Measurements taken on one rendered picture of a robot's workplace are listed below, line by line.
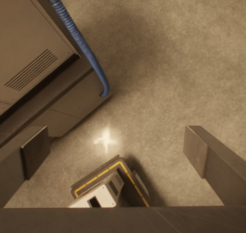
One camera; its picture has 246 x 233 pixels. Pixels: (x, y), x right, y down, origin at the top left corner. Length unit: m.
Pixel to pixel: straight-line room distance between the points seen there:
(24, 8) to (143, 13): 1.44
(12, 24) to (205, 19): 1.66
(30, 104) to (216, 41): 1.60
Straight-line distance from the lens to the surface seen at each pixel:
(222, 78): 1.80
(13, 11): 0.67
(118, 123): 1.60
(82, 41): 0.77
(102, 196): 0.94
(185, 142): 0.17
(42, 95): 1.01
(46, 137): 0.17
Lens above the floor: 1.58
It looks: 79 degrees down
